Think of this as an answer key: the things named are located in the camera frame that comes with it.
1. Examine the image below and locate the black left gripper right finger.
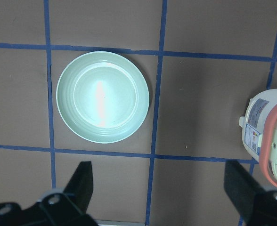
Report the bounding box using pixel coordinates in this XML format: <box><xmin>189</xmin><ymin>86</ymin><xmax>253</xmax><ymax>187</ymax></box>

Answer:
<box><xmin>224</xmin><ymin>161</ymin><xmax>277</xmax><ymax>226</ymax></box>

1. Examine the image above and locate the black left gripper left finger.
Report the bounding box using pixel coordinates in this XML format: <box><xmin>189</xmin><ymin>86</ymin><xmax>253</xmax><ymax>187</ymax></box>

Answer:
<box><xmin>0</xmin><ymin>161</ymin><xmax>97</xmax><ymax>226</ymax></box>

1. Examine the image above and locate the white rice cooker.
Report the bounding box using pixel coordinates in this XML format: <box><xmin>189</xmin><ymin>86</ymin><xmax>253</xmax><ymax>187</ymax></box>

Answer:
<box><xmin>239</xmin><ymin>89</ymin><xmax>277</xmax><ymax>188</ymax></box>

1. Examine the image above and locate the green plate far side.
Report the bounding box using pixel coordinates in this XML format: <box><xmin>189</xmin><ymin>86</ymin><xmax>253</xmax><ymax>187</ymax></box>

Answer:
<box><xmin>56</xmin><ymin>51</ymin><xmax>150</xmax><ymax>144</ymax></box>

